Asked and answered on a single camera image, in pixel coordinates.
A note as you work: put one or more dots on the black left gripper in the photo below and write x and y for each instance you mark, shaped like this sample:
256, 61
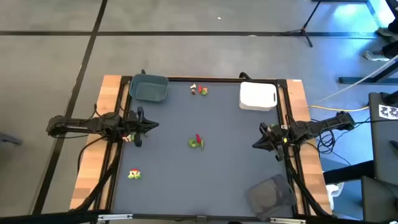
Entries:
134, 123

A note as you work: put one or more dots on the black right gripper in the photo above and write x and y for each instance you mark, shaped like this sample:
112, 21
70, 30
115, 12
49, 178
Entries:
276, 133

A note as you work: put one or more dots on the white mushroom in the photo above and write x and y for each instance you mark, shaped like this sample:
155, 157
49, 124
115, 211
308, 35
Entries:
193, 86

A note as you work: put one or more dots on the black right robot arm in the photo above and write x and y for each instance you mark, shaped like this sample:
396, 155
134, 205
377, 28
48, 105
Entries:
320, 124

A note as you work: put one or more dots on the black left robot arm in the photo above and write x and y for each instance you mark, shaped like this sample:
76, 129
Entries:
81, 124

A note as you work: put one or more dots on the beige mushroom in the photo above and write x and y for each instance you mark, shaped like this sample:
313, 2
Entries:
126, 138

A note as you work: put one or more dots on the blue plastic basket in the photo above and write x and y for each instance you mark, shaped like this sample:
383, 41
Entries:
149, 88

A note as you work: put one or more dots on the white plastic basket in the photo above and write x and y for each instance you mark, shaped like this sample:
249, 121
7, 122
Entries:
258, 96

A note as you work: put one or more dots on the red cap mushroom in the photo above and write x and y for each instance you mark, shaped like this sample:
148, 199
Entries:
134, 170

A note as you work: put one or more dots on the black clamp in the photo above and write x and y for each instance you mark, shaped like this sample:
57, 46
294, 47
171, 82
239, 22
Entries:
245, 75
143, 71

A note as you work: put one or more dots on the dark grey plastic basket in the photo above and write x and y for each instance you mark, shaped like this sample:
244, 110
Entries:
270, 197

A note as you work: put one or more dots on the white plastic object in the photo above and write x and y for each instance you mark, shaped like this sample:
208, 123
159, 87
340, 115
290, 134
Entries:
334, 193

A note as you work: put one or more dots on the black diagonal beam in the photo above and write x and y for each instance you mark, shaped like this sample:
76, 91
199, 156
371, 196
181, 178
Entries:
348, 172

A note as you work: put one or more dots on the black stand base bar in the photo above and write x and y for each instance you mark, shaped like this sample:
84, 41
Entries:
360, 80

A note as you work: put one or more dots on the dark grey cabinet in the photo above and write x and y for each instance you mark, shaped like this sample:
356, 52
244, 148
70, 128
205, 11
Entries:
384, 146

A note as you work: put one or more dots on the black tripod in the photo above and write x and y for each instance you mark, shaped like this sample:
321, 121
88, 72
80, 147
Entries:
306, 26

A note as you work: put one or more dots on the white fiducial tag sheet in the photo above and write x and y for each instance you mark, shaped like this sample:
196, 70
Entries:
388, 111

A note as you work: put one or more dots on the dark grey box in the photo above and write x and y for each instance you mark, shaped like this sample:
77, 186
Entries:
379, 199

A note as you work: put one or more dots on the grey chair leg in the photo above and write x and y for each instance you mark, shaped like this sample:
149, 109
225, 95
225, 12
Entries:
9, 138

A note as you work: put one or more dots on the person's shoe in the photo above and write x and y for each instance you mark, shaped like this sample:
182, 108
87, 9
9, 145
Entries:
385, 32
374, 56

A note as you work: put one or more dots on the person's leg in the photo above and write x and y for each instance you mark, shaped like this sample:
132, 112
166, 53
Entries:
391, 49

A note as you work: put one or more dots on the black metal table frame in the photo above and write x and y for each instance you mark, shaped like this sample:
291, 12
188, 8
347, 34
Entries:
217, 79

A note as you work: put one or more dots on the silver aluminium bracket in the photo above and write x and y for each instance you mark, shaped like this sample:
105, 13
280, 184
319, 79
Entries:
287, 221
115, 216

